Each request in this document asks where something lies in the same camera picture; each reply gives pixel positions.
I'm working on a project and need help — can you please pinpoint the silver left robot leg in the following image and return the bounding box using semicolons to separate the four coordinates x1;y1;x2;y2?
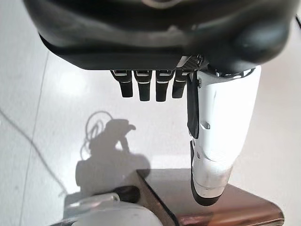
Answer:
48;186;170;226

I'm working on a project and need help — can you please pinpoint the glossy brown stool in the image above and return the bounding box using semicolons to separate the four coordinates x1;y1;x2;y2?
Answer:
127;168;284;226

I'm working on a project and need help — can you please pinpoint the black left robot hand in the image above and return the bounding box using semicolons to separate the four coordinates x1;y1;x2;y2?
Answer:
22;0;296;207

